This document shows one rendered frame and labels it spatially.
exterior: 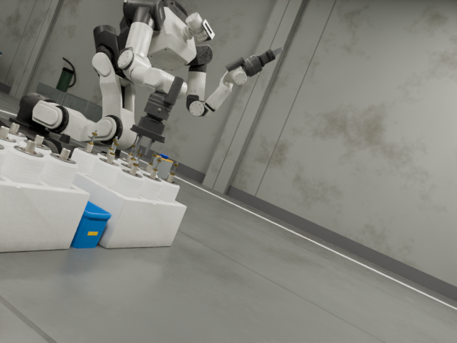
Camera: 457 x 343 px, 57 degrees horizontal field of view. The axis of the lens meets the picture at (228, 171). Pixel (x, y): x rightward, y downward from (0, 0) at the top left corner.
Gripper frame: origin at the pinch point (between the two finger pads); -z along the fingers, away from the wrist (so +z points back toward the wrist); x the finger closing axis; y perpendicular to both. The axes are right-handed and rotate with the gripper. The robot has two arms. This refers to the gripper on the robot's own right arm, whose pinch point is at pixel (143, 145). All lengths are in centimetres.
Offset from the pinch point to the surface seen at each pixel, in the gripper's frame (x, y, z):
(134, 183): -1.3, 4.6, -13.2
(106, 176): 7.5, -3.8, -15.5
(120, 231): -2.6, 8.2, -29.7
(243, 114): -131, -310, 57
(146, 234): -13.4, -2.2, -30.7
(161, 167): -15.8, -37.5, -8.7
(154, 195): -11.0, -4.2, -16.4
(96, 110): 18, -413, -4
